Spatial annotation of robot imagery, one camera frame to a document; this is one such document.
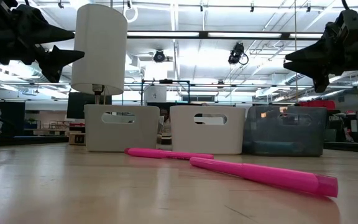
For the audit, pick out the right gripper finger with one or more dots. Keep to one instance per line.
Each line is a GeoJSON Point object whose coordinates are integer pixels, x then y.
{"type": "Point", "coordinates": [315, 53]}
{"type": "Point", "coordinates": [312, 68]}

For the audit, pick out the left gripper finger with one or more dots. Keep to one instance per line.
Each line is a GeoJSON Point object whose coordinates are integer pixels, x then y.
{"type": "Point", "coordinates": [47, 35]}
{"type": "Point", "coordinates": [64, 57]}

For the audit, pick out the long pink marker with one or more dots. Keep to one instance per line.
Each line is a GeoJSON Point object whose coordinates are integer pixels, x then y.
{"type": "Point", "coordinates": [259, 174]}
{"type": "Point", "coordinates": [166, 154]}

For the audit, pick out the red storage bins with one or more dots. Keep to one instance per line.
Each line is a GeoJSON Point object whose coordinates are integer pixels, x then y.
{"type": "Point", "coordinates": [319, 104]}

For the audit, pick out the white cylindrical lamp shade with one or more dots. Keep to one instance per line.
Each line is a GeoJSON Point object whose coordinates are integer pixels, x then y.
{"type": "Point", "coordinates": [99, 49]}

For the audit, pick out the black screen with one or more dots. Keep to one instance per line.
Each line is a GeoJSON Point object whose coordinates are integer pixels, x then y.
{"type": "Point", "coordinates": [76, 105]}

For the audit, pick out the black storage shelf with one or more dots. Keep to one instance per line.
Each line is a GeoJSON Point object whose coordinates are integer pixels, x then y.
{"type": "Point", "coordinates": [334, 124]}

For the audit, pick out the dark translucent plastic bin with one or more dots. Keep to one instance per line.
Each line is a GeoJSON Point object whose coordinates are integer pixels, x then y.
{"type": "Point", "coordinates": [284, 137]}

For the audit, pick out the cardboard box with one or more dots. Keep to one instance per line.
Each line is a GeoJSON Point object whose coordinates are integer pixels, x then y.
{"type": "Point", "coordinates": [77, 139]}

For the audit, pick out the grey plastic bin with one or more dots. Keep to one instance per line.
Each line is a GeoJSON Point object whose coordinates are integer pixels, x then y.
{"type": "Point", "coordinates": [121, 137]}

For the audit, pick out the white numbered box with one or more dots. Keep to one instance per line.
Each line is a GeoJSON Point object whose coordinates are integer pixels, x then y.
{"type": "Point", "coordinates": [155, 95]}

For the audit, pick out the black metal stand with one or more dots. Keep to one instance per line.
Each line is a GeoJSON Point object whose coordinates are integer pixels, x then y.
{"type": "Point", "coordinates": [166, 81]}

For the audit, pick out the white plastic bin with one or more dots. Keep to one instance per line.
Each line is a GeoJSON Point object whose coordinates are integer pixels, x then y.
{"type": "Point", "coordinates": [207, 140]}

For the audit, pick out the black ceiling camera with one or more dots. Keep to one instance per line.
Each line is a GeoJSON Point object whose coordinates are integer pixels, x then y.
{"type": "Point", "coordinates": [159, 56]}
{"type": "Point", "coordinates": [236, 53]}

